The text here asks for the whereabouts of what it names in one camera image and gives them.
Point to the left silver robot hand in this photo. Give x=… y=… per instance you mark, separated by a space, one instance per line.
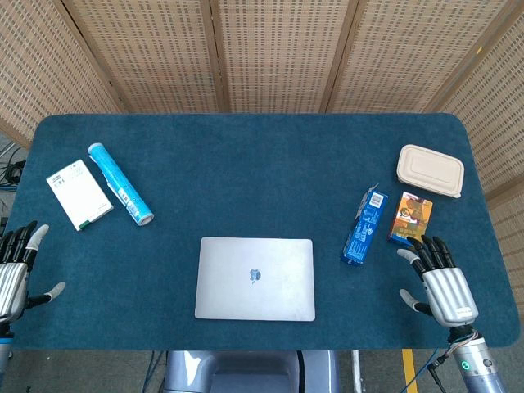
x=12 y=278

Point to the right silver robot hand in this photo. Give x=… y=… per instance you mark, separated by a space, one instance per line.
x=448 y=292

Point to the silver laptop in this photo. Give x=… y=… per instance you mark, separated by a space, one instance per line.
x=256 y=294

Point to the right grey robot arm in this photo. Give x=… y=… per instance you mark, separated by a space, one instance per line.
x=477 y=368

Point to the woven bamboo folding screen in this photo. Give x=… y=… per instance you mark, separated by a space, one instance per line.
x=278 y=53

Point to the orange printed box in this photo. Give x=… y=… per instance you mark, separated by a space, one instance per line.
x=411 y=217

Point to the blue Oreo cookie box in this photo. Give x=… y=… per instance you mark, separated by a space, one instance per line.
x=364 y=229

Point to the white flat box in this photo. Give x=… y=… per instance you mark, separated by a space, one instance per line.
x=79 y=194

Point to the beige lidded food container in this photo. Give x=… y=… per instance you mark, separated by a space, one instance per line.
x=430 y=170

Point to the blue cling film roll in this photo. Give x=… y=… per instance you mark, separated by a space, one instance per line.
x=118 y=182

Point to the grey robot torso base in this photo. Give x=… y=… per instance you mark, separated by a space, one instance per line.
x=249 y=374

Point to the blue felt table cover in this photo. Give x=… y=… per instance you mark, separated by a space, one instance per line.
x=254 y=172

